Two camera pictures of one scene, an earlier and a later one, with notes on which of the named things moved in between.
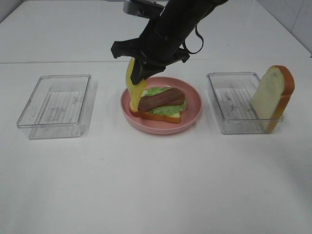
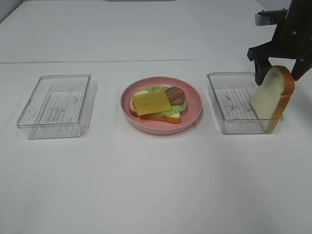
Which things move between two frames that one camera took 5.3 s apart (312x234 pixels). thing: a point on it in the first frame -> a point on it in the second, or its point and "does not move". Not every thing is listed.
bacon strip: (178, 101) does not move
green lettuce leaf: (168, 109) does not move
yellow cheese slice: (135, 90) -> (151, 103)
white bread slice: (175, 118) does not move
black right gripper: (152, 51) -> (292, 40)
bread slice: (271, 95) does not move
